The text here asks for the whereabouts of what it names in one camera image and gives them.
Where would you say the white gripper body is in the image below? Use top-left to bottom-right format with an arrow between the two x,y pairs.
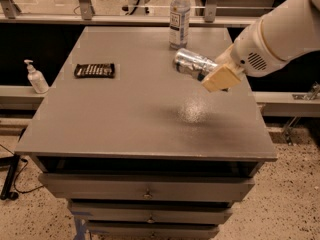
230,20 -> 287,77

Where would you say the bottom grey drawer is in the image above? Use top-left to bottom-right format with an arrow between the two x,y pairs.
87,221 -> 219,239

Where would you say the black floor cable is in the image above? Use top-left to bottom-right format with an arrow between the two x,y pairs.
0,143 -> 44,200

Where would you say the grey drawer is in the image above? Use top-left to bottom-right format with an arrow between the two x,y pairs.
87,221 -> 219,239
39,173 -> 254,202
68,201 -> 232,224

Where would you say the grey drawer cabinet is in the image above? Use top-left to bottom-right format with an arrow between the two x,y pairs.
14,26 -> 278,240

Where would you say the top grey drawer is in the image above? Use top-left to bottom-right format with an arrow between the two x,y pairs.
39,173 -> 254,202

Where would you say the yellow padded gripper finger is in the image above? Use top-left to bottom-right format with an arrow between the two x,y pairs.
201,64 -> 243,92
215,45 -> 234,64

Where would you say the silver blue redbull can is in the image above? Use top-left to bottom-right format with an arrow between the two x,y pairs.
173,48 -> 217,81

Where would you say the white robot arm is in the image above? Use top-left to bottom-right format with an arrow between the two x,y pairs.
201,0 -> 320,92

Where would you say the metal railing bracket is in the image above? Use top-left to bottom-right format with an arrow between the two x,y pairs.
282,82 -> 320,146

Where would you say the middle grey drawer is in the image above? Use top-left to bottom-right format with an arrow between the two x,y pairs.
68,201 -> 232,224

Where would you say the clear plastic water bottle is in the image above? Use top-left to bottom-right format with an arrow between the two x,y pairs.
169,0 -> 191,49

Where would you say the black snack packet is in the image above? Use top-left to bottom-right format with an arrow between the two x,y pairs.
74,63 -> 115,78

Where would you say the white pump dispenser bottle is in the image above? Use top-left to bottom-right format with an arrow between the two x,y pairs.
24,59 -> 49,94

